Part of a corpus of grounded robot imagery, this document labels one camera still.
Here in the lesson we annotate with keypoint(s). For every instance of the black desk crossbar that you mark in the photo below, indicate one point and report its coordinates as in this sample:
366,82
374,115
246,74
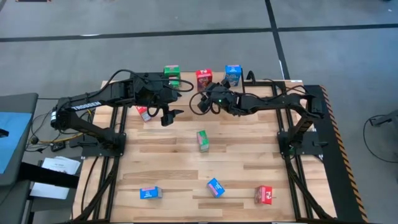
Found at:
46,175

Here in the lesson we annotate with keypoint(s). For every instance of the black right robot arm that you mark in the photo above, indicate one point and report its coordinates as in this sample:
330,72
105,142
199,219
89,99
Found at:
273,104

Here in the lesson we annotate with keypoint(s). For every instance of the grey stand leg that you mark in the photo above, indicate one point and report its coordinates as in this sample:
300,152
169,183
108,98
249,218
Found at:
384,119

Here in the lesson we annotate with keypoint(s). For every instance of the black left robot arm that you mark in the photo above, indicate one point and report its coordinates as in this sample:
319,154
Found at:
87,104

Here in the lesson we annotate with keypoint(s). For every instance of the blue Rice Krispies cereal box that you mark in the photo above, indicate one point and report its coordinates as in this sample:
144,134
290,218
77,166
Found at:
215,187
150,193
233,73

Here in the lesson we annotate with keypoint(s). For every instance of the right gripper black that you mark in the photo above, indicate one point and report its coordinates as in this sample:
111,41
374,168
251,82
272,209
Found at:
224,101

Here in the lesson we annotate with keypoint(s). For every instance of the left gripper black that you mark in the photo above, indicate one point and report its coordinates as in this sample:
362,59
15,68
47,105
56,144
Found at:
155,93

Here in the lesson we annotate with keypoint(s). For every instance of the white printed paper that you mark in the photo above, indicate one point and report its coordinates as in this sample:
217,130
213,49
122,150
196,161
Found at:
62,165

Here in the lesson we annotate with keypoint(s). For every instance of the grey desk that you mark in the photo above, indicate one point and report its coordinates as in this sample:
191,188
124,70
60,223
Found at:
18,102

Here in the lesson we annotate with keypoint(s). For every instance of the white paper sheet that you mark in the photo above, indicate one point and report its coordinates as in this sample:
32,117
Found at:
49,190

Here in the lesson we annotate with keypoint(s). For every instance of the blue mat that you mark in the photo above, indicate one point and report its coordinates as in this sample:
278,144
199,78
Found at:
12,140

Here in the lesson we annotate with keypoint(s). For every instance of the black power adapter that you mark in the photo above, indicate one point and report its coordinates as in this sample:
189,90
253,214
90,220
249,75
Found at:
57,146

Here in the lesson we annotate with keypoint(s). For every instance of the black hazard striped panel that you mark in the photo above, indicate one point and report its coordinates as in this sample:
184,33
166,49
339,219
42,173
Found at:
335,174

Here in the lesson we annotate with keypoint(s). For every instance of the wooden shelf with black frame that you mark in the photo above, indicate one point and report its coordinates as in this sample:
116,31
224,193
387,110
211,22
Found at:
218,77

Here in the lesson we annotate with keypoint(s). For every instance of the small black device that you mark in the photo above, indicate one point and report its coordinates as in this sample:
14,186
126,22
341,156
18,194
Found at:
3,133

